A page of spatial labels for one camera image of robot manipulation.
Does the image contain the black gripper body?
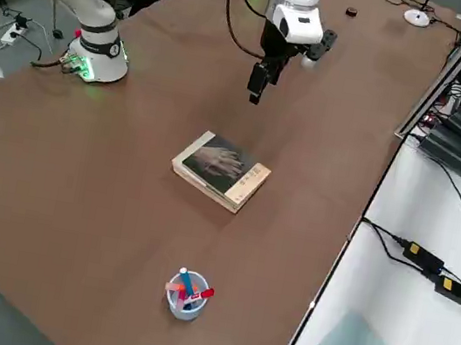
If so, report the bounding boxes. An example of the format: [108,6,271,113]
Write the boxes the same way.
[255,18,314,76]

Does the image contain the dark book with hands cover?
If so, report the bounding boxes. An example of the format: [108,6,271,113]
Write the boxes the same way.
[174,128,277,209]

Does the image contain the green and white book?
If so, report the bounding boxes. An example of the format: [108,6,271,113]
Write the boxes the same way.
[164,125,277,219]

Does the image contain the white desk lamp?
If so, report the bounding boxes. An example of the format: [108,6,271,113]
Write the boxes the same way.
[403,0,436,29]

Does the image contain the blue pen white cap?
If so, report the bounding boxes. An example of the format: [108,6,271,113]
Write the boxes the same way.
[175,266,200,299]

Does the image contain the red marker pen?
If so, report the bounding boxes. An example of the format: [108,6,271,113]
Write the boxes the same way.
[186,284,217,304]

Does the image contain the pink pen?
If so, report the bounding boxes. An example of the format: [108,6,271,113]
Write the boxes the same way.
[163,281,189,310]

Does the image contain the light blue pen cup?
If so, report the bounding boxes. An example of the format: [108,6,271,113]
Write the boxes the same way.
[160,266,213,326]

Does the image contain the white power strip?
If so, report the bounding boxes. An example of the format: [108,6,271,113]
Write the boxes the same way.
[0,19,31,49]

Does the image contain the black power adapter yellow label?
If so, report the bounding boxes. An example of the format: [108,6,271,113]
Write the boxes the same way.
[431,273,461,308]

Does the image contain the black lamp cable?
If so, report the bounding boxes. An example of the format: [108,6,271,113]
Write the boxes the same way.
[380,0,461,34]

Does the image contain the aluminium frame post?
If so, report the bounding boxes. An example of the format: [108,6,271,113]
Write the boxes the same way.
[393,0,461,150]

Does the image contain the black adapter cable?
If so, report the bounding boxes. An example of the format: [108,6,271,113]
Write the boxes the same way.
[356,217,416,262]

